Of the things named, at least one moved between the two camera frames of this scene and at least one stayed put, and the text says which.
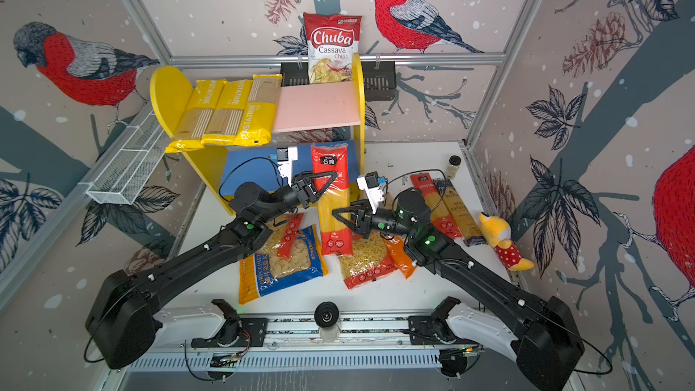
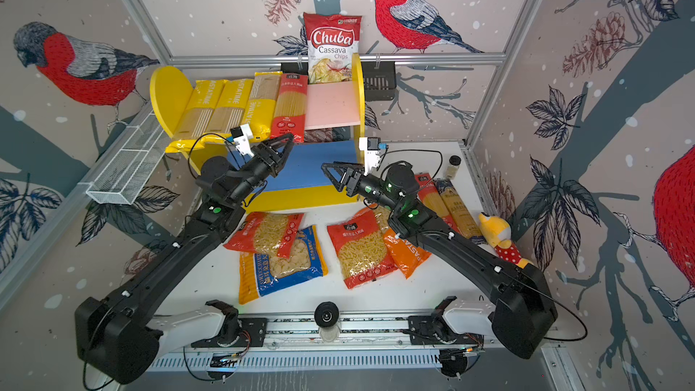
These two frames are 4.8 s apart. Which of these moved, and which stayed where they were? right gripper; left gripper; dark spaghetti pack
Moved: left gripper; right gripper
Stayed: dark spaghetti pack
